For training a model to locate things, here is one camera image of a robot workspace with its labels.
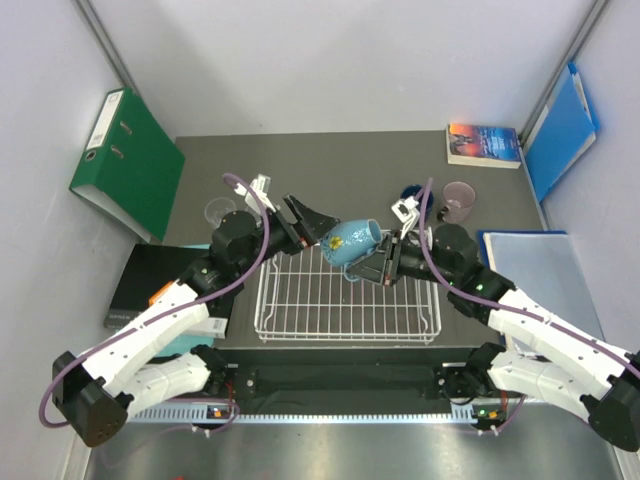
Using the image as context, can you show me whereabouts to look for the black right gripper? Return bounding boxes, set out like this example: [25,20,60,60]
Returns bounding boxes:
[347,229,457,286]

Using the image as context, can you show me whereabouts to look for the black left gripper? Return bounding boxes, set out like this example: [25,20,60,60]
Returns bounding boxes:
[237,194,341,277]

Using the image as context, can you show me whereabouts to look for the light blue mug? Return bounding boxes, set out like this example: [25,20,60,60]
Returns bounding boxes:
[320,219,382,282]

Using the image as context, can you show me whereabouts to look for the dark blue mug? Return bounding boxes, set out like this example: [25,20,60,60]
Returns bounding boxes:
[400,184,435,212]

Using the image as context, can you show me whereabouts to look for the clear faceted glass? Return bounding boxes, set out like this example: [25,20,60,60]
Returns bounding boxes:
[204,197,236,229]
[245,199,262,223]

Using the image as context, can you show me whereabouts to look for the pink mug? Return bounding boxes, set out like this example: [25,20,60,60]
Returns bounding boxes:
[437,181,476,224]

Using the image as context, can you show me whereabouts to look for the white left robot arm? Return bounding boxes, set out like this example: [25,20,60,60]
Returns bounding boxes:
[43,195,340,448]

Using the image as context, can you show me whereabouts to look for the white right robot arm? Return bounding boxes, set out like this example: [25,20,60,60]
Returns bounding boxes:
[346,224,639,452]

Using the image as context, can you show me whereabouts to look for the paperback book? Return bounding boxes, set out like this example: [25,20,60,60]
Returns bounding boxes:
[446,124,522,169]

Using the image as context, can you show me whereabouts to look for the orange key tag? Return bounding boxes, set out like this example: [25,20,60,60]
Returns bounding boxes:
[148,281,174,307]

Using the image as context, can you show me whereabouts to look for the black book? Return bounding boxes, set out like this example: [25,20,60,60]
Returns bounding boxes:
[103,244,234,339]

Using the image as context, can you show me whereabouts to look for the blue folder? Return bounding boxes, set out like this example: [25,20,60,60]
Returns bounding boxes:
[524,62,600,202]

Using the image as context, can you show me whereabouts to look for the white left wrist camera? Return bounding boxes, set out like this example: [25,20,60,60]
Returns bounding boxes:
[234,174,276,212]

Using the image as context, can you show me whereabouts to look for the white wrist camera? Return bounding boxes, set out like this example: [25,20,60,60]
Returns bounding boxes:
[234,174,276,212]
[391,196,420,240]

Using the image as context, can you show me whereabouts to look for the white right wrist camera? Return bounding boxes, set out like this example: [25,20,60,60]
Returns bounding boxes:
[391,196,420,240]

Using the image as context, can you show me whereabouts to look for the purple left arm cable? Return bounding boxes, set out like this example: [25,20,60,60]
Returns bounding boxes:
[38,172,274,429]

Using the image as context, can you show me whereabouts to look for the white wire dish rack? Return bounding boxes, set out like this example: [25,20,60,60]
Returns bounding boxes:
[254,245,442,345]

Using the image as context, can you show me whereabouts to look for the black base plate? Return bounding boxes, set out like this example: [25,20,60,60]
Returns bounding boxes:
[168,344,506,416]

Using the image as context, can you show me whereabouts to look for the green ring binder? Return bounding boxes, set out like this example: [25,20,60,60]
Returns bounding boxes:
[69,88,185,243]

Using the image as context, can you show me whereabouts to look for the white cable duct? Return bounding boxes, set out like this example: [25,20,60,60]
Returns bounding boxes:
[127,403,481,425]

